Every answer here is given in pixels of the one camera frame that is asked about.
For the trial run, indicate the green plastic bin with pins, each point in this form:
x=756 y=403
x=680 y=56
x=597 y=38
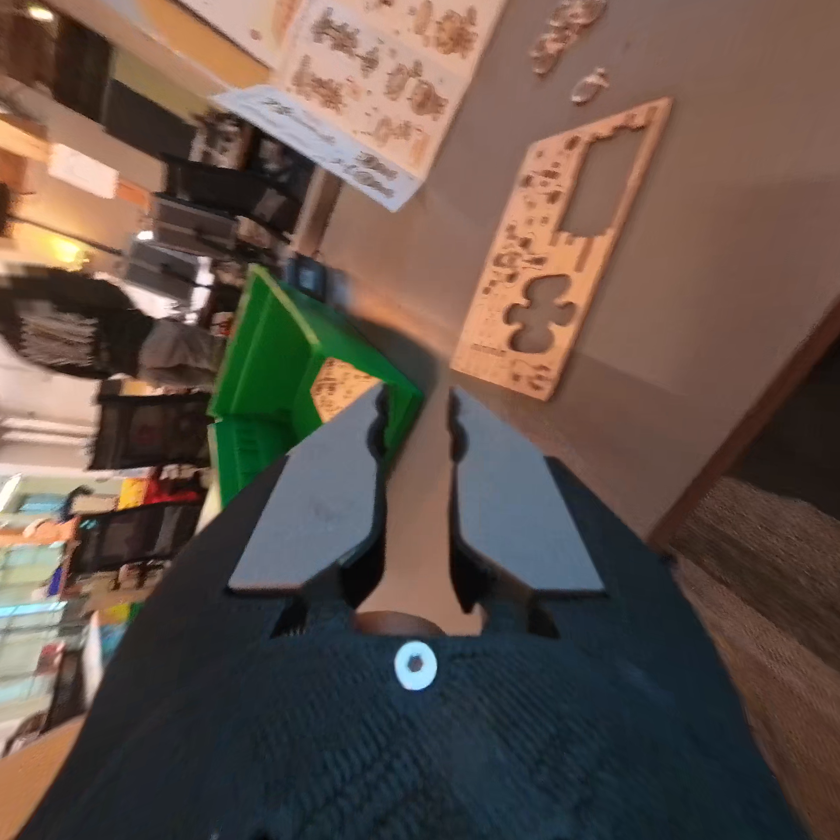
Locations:
x=246 y=459
x=275 y=354

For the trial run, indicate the laser-cut wooden parts sheet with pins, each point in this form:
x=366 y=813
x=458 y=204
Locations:
x=499 y=315

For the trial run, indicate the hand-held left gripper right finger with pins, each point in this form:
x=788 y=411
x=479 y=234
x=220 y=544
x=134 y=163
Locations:
x=518 y=512

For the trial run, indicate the small dark device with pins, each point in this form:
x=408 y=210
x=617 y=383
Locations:
x=306 y=274

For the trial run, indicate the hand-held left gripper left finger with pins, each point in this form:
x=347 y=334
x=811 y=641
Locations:
x=315 y=505

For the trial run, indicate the wooden sheet with cutouts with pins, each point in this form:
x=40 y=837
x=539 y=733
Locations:
x=341 y=387

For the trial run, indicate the white instruction sheet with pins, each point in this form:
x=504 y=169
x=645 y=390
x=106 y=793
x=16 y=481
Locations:
x=394 y=85

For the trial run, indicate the small oval wooden piece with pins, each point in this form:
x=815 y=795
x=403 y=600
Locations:
x=589 y=86

